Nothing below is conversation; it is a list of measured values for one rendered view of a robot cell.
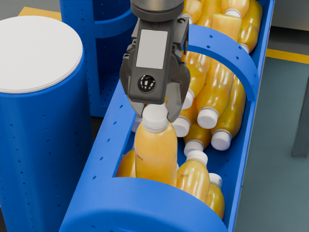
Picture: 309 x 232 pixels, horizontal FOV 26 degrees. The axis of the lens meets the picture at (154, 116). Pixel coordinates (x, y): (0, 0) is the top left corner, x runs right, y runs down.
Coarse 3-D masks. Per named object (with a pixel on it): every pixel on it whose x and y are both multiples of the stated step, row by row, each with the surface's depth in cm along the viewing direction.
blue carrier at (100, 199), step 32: (192, 32) 131; (224, 64) 129; (256, 64) 152; (256, 96) 135; (128, 128) 114; (96, 160) 113; (224, 160) 138; (96, 192) 106; (128, 192) 103; (160, 192) 103; (224, 192) 130; (64, 224) 108; (96, 224) 105; (128, 224) 104; (160, 224) 101; (192, 224) 102; (224, 224) 108
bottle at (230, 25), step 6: (216, 18) 149; (222, 18) 148; (228, 18) 148; (234, 18) 148; (240, 18) 150; (216, 24) 149; (222, 24) 148; (228, 24) 148; (234, 24) 149; (240, 24) 150; (222, 30) 149; (228, 30) 149; (234, 30) 149; (234, 36) 150
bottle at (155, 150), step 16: (144, 128) 101; (144, 144) 102; (160, 144) 101; (176, 144) 104; (144, 160) 104; (160, 160) 103; (176, 160) 107; (144, 176) 107; (160, 176) 106; (176, 176) 110
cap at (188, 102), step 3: (189, 93) 130; (186, 96) 129; (189, 96) 129; (192, 96) 130; (186, 99) 129; (189, 99) 129; (192, 99) 130; (186, 102) 130; (189, 102) 129; (183, 105) 130; (186, 105) 130; (189, 105) 130; (183, 108) 131; (186, 108) 131
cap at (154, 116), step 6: (144, 108) 101; (150, 108) 101; (156, 108) 101; (162, 108) 101; (144, 114) 100; (150, 114) 100; (156, 114) 100; (162, 114) 100; (144, 120) 100; (150, 120) 99; (156, 120) 99; (162, 120) 99; (150, 126) 100; (156, 126) 100; (162, 126) 100
